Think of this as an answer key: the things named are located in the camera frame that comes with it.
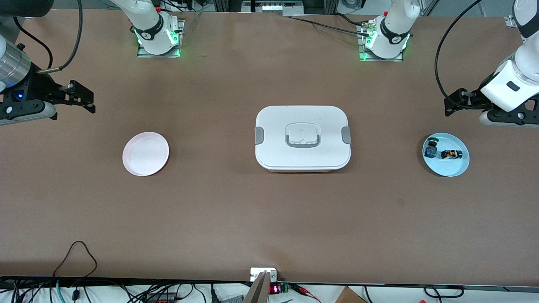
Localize light blue round plate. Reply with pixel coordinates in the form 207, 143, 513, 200
422, 133, 470, 177

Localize pink round plate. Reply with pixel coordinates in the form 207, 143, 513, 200
122, 132, 170, 177

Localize white lidded box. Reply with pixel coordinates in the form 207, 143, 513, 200
255, 105, 352, 173

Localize brown cardboard piece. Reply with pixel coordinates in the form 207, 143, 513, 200
335, 286, 368, 303

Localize red and black clip leads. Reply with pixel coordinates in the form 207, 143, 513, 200
290, 284, 321, 303

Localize small white device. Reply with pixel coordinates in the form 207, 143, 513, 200
250, 268, 278, 282

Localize grey metal bar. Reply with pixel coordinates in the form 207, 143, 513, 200
243, 271, 271, 303

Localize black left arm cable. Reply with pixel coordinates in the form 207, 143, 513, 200
435, 0, 483, 100

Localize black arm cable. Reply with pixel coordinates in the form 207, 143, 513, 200
435, 0, 483, 100
13, 0, 83, 75

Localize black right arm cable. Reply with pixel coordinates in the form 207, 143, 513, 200
13, 0, 83, 75

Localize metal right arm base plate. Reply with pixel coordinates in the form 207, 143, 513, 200
137, 19, 186, 58

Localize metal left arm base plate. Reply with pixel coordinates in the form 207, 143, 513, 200
358, 23, 404, 62

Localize black cable on table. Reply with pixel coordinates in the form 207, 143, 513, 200
290, 13, 371, 37

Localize thin black looped cable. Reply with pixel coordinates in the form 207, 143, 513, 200
53, 241, 98, 279

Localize black coiled cable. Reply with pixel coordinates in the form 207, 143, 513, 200
423, 285, 464, 299

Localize aluminium frame with lights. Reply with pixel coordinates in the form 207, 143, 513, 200
242, 0, 304, 14

